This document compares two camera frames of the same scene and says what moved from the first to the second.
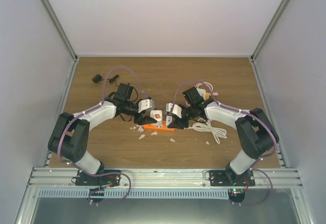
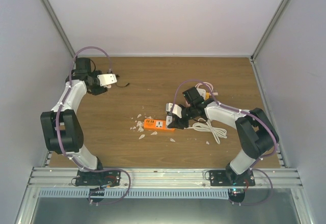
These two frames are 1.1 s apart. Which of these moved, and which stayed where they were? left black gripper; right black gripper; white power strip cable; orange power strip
Moved: left black gripper
Stayed: right black gripper; orange power strip; white power strip cable
